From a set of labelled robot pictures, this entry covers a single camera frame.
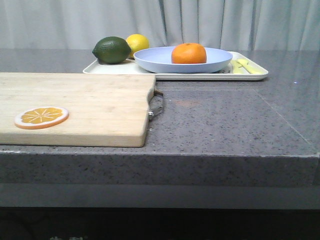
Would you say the green lime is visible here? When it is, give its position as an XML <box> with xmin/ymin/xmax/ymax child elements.
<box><xmin>92</xmin><ymin>36</ymin><xmax>132</xmax><ymax>64</ymax></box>

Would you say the yellow lemon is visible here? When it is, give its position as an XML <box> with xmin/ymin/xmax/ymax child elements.
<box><xmin>126</xmin><ymin>34</ymin><xmax>150</xmax><ymax>59</ymax></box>

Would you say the orange fruit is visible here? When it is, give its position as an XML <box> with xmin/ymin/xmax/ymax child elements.
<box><xmin>171</xmin><ymin>43</ymin><xmax>207</xmax><ymax>64</ymax></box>

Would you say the orange slice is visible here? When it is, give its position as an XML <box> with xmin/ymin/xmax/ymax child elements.
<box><xmin>14</xmin><ymin>106</ymin><xmax>69</xmax><ymax>130</ymax></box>

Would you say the yellow printed tray decoration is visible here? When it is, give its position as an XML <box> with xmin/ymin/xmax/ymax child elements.
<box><xmin>230</xmin><ymin>58</ymin><xmax>263</xmax><ymax>75</ymax></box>

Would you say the light blue plate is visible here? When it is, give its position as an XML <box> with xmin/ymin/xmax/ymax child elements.
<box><xmin>134</xmin><ymin>46</ymin><xmax>233</xmax><ymax>74</ymax></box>

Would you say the grey curtain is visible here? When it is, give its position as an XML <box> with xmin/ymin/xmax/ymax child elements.
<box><xmin>0</xmin><ymin>0</ymin><xmax>320</xmax><ymax>51</ymax></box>

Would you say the cream white tray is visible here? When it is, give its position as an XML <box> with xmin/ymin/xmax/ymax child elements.
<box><xmin>82</xmin><ymin>51</ymin><xmax>270</xmax><ymax>81</ymax></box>

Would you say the metal cutting board handle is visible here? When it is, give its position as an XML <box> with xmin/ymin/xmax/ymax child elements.
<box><xmin>148</xmin><ymin>87</ymin><xmax>164</xmax><ymax>121</ymax></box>

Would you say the wooden cutting board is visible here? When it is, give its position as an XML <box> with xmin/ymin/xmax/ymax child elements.
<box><xmin>0</xmin><ymin>72</ymin><xmax>156</xmax><ymax>147</ymax></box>

